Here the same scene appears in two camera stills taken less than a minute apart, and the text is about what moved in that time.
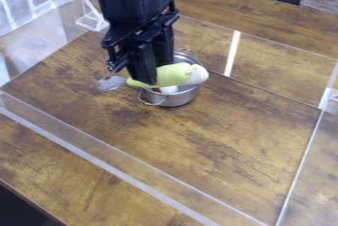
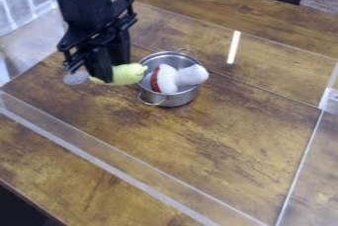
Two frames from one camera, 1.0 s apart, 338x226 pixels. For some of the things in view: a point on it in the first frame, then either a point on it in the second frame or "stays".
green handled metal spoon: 169,74 -> 125,74
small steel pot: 186,94 stays
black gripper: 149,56 -> 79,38
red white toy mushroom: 198,77 stays
